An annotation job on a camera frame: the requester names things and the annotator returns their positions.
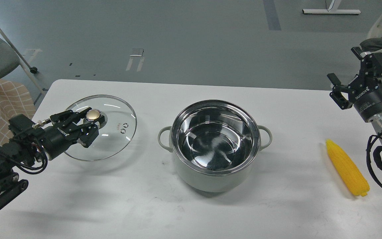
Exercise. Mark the white desk foot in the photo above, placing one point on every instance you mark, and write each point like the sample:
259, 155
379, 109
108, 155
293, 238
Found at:
332, 9

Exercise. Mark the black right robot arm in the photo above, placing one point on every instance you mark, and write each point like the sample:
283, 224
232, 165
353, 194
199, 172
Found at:
374, 145

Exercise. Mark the pale green steel pot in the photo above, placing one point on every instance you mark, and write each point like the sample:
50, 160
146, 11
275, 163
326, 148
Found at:
213, 144

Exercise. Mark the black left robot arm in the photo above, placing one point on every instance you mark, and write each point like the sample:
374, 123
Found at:
33, 145

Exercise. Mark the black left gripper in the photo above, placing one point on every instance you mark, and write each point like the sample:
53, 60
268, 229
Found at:
66, 132

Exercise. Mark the glass pot lid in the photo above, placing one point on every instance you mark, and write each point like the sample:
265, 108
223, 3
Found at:
115, 135

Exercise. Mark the yellow corn cob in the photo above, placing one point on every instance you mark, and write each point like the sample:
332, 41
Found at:
347, 170

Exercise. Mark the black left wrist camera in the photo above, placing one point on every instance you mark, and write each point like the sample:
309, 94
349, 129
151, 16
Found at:
19, 124

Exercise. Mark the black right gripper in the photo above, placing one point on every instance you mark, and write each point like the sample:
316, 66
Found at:
365, 91

